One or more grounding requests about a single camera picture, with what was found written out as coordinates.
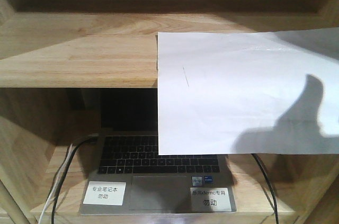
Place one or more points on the white paper sheet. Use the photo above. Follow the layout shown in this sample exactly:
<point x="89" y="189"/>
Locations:
<point x="244" y="93"/>

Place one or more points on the silver laptop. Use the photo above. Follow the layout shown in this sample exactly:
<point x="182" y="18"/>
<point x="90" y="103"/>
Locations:
<point x="127" y="151"/>

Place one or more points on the white label sticker right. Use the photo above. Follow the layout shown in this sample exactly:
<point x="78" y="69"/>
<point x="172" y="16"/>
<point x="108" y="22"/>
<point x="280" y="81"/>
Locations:
<point x="210" y="199"/>

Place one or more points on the white label sticker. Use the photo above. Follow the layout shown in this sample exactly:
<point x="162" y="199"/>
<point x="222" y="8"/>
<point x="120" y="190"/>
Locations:
<point x="210" y="199"/>
<point x="105" y="193"/>

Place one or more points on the white label sticker left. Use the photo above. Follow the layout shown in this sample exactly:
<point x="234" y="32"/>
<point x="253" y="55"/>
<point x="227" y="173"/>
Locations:
<point x="105" y="193"/>

